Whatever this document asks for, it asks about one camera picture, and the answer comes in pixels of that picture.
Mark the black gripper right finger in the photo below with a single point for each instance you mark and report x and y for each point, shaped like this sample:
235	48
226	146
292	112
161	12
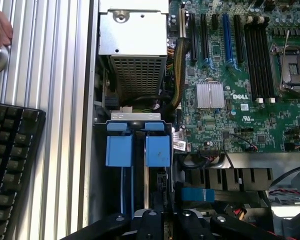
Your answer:
190	225

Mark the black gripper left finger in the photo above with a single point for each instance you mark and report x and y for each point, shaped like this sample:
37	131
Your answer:
147	225

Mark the black RAM slot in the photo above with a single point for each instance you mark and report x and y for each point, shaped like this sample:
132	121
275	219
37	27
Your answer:
257	62
251	62
268	62
263	62

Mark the long black expansion slot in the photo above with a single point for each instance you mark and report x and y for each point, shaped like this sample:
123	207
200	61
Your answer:
238	37
204	37
193	37

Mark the blue expansion slot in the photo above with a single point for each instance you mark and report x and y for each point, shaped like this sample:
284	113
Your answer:
227	37

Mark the white expansion slot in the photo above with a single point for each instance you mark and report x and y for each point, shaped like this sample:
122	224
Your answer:
182	22

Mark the short black expansion slot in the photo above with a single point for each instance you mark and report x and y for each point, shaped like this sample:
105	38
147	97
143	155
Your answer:
215	21

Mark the person's hand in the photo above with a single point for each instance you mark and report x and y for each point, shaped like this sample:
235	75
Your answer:
0	27

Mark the blue plastic latch tab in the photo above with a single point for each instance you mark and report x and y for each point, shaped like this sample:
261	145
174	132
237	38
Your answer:
197	195

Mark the black plastic fan shroud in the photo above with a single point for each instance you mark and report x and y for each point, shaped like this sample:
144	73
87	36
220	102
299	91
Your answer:
227	178

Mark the green Dell motherboard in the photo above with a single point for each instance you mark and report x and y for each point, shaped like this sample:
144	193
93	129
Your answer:
240	120

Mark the silver chipset heatsink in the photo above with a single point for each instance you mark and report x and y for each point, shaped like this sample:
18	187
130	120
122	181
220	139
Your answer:
210	95

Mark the black keyboard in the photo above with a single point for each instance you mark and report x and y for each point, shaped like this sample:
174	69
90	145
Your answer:
7	160

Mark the open grey PC case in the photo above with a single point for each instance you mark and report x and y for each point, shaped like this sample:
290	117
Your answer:
90	75

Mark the silver power supply box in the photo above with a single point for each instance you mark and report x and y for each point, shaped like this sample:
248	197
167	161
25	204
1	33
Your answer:
135	45

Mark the CPU socket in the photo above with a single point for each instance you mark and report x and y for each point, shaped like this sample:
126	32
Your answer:
293	67

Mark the metal socket locking lever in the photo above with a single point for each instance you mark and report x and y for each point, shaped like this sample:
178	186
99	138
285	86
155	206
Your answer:
286	55

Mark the silver round controller knob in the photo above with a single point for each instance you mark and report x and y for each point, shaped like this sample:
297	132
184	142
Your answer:
1	58

